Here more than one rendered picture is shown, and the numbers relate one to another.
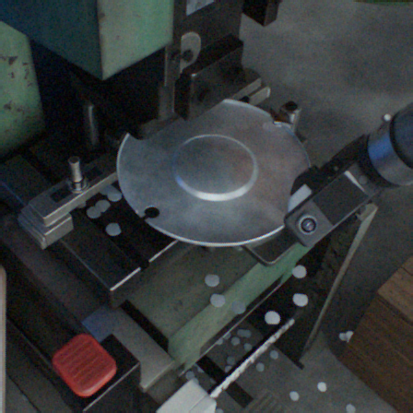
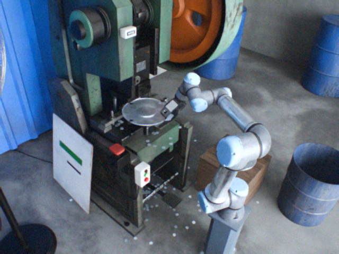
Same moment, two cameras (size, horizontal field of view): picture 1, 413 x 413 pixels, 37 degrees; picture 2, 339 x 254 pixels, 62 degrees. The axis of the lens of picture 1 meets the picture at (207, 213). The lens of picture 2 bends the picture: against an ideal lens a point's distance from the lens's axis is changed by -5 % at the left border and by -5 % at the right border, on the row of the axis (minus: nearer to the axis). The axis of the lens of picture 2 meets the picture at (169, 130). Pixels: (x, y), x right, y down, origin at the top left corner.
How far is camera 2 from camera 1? 0.93 m
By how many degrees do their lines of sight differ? 15
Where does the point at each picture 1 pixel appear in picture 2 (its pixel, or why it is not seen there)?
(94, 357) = (119, 147)
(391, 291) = (204, 156)
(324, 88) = (188, 114)
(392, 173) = (180, 97)
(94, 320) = not seen: hidden behind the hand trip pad
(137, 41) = (126, 74)
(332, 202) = (170, 106)
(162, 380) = (135, 162)
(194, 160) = (141, 110)
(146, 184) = (129, 115)
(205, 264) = (145, 137)
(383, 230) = not seen: hidden behind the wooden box
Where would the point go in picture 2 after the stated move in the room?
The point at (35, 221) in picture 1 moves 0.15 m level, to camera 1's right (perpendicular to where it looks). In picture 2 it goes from (102, 126) to (127, 127)
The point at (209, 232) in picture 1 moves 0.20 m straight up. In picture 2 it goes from (145, 123) to (145, 92)
